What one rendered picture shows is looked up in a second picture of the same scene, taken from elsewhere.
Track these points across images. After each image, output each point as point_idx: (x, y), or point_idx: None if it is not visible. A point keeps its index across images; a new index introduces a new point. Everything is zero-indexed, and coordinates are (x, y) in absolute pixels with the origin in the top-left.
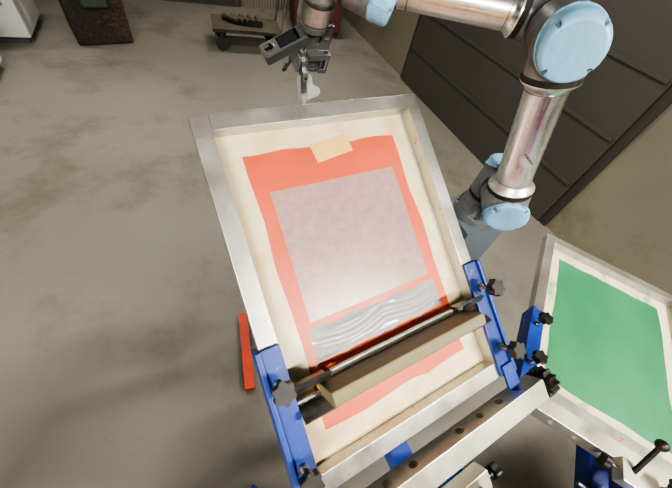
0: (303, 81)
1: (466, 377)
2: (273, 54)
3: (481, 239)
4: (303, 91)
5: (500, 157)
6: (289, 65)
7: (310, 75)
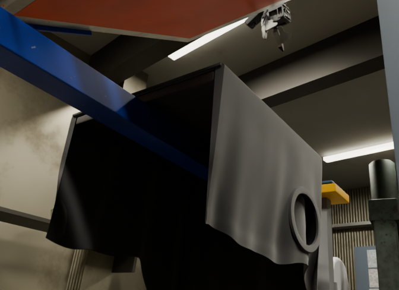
0: (261, 19)
1: None
2: (248, 17)
3: None
4: (262, 24)
5: None
6: (279, 40)
7: (271, 19)
